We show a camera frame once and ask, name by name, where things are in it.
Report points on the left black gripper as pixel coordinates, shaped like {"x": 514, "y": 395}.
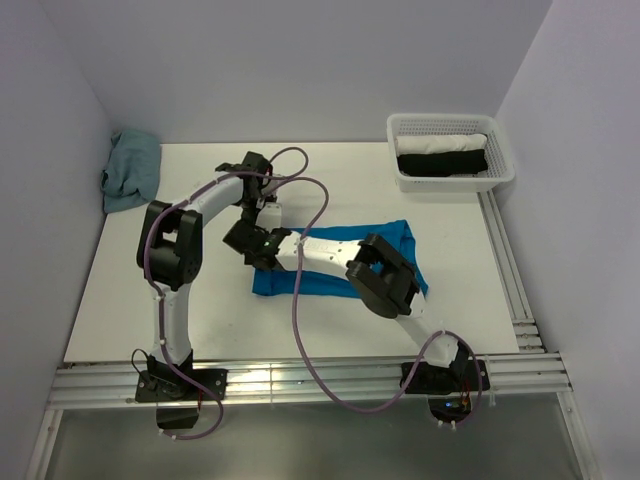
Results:
{"x": 246, "y": 218}

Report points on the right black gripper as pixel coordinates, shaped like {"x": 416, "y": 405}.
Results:
{"x": 257, "y": 228}

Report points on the bright blue t-shirt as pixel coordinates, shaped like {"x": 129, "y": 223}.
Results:
{"x": 397, "y": 233}

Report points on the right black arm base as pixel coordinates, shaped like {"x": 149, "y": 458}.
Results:
{"x": 451, "y": 392}

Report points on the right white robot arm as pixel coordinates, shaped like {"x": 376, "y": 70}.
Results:
{"x": 372, "y": 263}

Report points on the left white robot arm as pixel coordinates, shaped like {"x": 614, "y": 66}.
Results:
{"x": 170, "y": 253}

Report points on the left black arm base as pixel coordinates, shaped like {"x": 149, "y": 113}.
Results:
{"x": 178, "y": 398}

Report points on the grey-blue crumpled t-shirt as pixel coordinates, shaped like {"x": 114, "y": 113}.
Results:
{"x": 131, "y": 176}

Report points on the white rolled t-shirt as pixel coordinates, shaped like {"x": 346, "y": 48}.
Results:
{"x": 435, "y": 144}

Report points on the white perforated plastic basket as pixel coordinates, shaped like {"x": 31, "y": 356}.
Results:
{"x": 497, "y": 153}

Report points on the black rolled t-shirt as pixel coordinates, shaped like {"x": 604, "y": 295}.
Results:
{"x": 444, "y": 164}

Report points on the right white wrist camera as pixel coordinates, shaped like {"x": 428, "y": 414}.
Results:
{"x": 269, "y": 213}

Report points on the aluminium front rail frame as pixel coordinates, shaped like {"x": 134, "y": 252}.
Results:
{"x": 111, "y": 385}

